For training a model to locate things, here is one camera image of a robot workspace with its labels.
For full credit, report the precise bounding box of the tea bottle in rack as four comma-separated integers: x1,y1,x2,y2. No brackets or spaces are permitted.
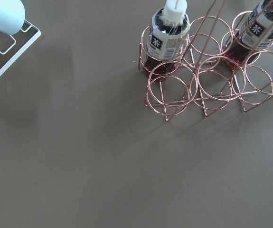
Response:
144,0,190,77
224,0,273,64

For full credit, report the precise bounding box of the copper wire bottle rack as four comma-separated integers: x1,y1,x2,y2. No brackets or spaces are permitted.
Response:
138,10,273,121

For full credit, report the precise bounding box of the pastel blue cup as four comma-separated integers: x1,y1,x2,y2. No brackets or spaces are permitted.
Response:
0,0,25,35

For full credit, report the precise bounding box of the white wire cup rack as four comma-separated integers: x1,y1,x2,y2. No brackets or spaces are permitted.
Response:
0,20,41,77

